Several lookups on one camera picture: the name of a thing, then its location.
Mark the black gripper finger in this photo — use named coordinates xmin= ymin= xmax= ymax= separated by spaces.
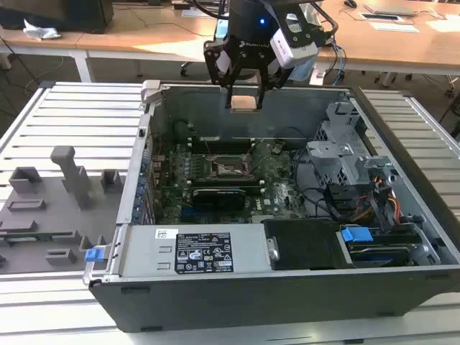
xmin=256 ymin=53 xmax=289 ymax=110
xmin=203 ymin=38 xmax=239 ymax=110

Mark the silver square CPU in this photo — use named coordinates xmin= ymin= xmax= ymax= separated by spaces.
xmin=230 ymin=95 xmax=260 ymax=115

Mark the CPU socket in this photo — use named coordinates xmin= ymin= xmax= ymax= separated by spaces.
xmin=208 ymin=152 xmax=256 ymax=182

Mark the blue expansion slot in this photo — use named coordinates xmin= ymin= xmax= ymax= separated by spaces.
xmin=179 ymin=207 xmax=203 ymax=221

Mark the silver metal drive cage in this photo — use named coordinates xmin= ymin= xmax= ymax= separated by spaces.
xmin=307 ymin=101 xmax=392 ymax=188

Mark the green motherboard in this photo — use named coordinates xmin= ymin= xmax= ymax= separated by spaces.
xmin=150 ymin=138 xmax=310 ymax=224

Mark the black graphics card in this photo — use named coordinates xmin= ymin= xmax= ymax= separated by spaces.
xmin=192 ymin=187 xmax=247 ymax=211

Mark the wooden desk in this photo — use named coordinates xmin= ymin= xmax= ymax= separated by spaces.
xmin=0 ymin=27 xmax=87 ymax=55
xmin=77 ymin=0 xmax=460 ymax=76

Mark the white paper sheet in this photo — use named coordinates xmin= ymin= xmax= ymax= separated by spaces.
xmin=425 ymin=17 xmax=460 ymax=35
xmin=369 ymin=21 xmax=420 ymax=34

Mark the grey laptop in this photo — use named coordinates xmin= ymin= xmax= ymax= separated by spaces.
xmin=362 ymin=2 xmax=418 ymax=17

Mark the black plastic shroud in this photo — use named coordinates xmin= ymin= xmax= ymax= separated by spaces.
xmin=263 ymin=218 xmax=355 ymax=271

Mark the white crumpled cloth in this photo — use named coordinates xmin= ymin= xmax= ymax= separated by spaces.
xmin=23 ymin=18 xmax=62 ymax=40

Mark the hard disk in blue carrier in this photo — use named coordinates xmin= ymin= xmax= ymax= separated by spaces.
xmin=337 ymin=225 xmax=423 ymax=249

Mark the silver power supply unit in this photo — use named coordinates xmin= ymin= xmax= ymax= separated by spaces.
xmin=114 ymin=223 xmax=280 ymax=278

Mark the grey parts rack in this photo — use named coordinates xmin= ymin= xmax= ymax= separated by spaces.
xmin=0 ymin=145 xmax=127 ymax=276

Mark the dark grey PC case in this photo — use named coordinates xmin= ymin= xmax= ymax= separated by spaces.
xmin=83 ymin=79 xmax=460 ymax=334

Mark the green RAM stick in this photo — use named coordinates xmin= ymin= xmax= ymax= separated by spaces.
xmin=0 ymin=231 xmax=75 ymax=241

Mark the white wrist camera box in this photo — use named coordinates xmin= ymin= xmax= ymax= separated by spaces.
xmin=270 ymin=11 xmax=320 ymax=70

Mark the blue cable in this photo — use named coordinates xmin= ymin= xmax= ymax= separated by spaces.
xmin=332 ymin=41 xmax=348 ymax=86

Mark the black camera cable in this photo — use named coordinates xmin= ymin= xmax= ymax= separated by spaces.
xmin=308 ymin=0 xmax=341 ymax=47

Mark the black flat wire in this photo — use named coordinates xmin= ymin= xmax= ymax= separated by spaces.
xmin=369 ymin=190 xmax=393 ymax=231

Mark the yellow red wire bundle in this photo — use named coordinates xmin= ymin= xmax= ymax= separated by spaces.
xmin=354 ymin=192 xmax=400 ymax=221

